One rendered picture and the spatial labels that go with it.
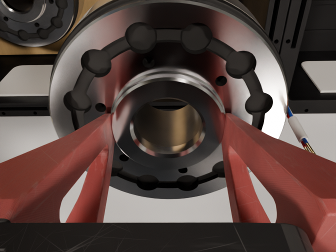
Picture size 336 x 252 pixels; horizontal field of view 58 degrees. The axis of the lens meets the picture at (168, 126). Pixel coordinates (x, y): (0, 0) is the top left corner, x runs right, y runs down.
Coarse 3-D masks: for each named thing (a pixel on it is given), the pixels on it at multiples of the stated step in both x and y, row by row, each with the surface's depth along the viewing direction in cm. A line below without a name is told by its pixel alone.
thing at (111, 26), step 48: (144, 0) 10; (192, 0) 10; (96, 48) 11; (144, 48) 11; (192, 48) 11; (240, 48) 11; (48, 96) 12; (96, 96) 12; (240, 96) 12; (144, 192) 16; (192, 192) 16
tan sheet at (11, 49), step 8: (32, 0) 31; (88, 0) 31; (96, 0) 31; (88, 8) 31; (80, 16) 32; (0, 40) 34; (64, 40) 34; (0, 48) 34; (8, 48) 34; (16, 48) 34; (24, 48) 34; (32, 48) 34; (40, 48) 34; (48, 48) 34; (56, 48) 34
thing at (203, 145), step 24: (168, 72) 12; (120, 96) 12; (144, 96) 12; (168, 96) 12; (192, 96) 12; (216, 96) 12; (120, 120) 12; (216, 120) 12; (120, 144) 13; (144, 144) 13; (192, 144) 13; (216, 144) 13; (168, 168) 14
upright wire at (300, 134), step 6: (288, 108) 14; (288, 114) 13; (288, 120) 13; (294, 120) 13; (294, 126) 13; (300, 126) 13; (294, 132) 13; (300, 132) 12; (300, 138) 12; (306, 138) 12; (306, 144) 12; (312, 150) 11
